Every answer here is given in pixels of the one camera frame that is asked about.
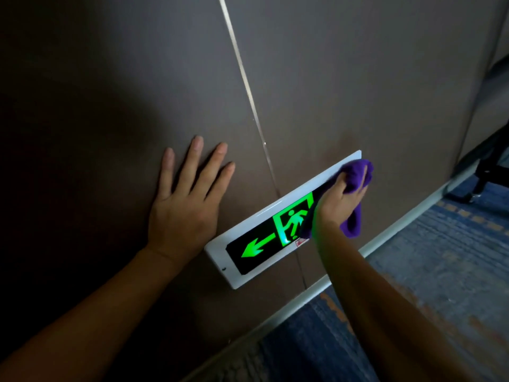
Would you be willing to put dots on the person's right thumb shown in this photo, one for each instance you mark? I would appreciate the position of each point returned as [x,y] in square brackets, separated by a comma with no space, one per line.
[358,199]

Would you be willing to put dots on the metal wall trim strip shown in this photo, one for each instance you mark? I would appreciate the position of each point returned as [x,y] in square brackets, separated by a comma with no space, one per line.
[248,91]

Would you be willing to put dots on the person's left forearm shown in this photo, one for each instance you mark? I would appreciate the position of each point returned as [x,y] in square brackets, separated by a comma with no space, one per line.
[85,314]

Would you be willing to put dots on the person's left little finger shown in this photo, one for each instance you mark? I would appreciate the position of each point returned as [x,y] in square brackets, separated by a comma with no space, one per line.
[167,167]

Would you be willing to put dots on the illuminated green exit sign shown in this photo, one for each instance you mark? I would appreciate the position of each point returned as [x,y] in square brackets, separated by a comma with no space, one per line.
[274,230]

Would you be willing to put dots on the person's left hand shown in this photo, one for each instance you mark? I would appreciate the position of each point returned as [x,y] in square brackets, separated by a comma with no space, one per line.
[181,220]

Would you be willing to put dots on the black furniture leg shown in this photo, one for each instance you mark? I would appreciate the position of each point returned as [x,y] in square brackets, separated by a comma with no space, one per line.
[487,167]

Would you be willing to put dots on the person's right forearm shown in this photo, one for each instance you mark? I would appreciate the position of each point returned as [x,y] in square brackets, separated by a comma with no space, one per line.
[381,310]

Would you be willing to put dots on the purple cleaning cloth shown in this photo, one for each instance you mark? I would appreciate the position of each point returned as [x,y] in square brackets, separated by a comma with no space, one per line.
[357,177]

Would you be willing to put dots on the person's right hand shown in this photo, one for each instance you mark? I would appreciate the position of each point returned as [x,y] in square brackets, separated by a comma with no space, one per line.
[336,202]

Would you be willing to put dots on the person's left middle finger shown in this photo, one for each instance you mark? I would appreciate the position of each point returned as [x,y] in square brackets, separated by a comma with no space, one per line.
[214,165]

